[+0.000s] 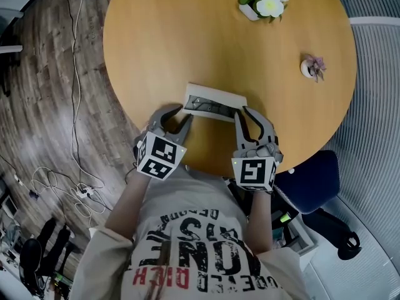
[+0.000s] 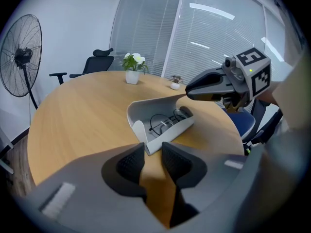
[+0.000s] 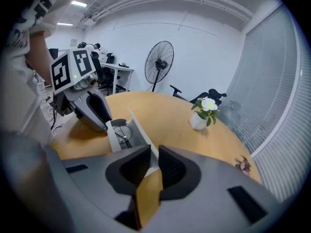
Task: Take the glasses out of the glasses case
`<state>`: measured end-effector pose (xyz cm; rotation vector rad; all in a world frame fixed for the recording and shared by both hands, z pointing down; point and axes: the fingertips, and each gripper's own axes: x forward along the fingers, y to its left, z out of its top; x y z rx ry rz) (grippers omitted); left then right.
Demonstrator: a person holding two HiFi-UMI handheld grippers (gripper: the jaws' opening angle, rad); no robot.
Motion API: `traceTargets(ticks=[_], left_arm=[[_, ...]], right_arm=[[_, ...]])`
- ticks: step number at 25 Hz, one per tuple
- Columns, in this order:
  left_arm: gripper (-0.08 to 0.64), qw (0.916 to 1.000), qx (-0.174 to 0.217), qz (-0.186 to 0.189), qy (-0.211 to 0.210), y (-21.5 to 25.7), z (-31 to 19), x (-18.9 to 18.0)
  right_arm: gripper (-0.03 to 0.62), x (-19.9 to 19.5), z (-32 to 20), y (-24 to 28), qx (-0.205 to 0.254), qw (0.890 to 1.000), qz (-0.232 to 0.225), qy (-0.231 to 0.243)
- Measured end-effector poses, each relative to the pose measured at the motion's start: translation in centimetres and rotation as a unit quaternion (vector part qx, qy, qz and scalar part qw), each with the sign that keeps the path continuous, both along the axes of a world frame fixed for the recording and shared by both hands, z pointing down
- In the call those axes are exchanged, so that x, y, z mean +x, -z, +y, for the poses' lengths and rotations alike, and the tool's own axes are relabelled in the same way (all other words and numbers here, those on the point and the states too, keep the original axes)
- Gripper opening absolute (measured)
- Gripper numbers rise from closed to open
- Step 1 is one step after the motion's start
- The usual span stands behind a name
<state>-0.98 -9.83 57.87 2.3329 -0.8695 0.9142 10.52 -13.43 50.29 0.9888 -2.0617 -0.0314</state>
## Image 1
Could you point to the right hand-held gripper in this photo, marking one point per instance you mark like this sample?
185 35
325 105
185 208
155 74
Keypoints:
253 173

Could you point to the white box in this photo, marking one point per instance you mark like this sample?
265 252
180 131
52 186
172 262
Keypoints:
215 94

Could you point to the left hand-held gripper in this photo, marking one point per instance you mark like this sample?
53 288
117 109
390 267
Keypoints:
159 158

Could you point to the person's left forearm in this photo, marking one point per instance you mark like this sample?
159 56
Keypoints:
128 205

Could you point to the blue chair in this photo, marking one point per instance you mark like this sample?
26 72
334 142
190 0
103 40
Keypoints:
312 183

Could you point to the white desk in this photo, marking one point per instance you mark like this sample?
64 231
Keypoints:
11 12

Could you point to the yellow-green sticky note pad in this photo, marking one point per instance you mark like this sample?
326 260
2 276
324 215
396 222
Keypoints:
284 219

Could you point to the small pink succulent pot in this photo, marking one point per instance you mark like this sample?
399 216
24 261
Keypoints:
307 67

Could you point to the white flower plant pot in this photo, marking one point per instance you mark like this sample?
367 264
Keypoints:
268 2

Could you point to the white power strip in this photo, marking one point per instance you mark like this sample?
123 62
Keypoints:
85 193

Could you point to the black swivel chair base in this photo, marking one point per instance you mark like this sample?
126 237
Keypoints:
47 248

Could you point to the small purple plug adapter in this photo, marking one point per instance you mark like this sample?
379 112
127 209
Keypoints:
32 195

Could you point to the person's right forearm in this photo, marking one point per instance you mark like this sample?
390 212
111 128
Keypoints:
260 220

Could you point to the person's printed grey shirt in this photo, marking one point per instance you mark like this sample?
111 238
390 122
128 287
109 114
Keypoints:
187 245

